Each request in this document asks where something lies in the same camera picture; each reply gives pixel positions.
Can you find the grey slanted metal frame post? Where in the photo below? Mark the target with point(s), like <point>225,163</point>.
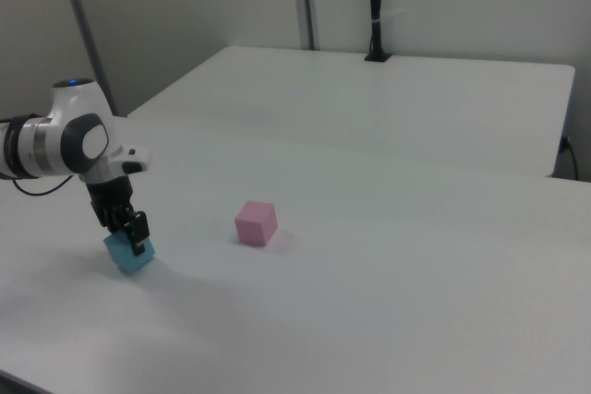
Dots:
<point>88,34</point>

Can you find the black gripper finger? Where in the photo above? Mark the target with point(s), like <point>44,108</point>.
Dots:
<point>114,227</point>
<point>139,237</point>

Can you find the white zip tie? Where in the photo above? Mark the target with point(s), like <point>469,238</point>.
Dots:
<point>377,20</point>

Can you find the black pole with base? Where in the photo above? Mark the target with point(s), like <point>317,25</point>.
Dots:
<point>376,2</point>

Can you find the blue cube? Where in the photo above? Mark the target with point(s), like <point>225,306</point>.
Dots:
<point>134,259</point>

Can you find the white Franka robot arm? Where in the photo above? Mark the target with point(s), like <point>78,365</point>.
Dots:
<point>60,140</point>

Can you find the white rectangular table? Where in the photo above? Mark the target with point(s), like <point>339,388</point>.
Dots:
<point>369,108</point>

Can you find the pink cube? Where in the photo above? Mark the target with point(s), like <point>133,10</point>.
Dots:
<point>256,223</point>

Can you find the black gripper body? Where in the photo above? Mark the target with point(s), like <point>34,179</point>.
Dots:
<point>111,198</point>

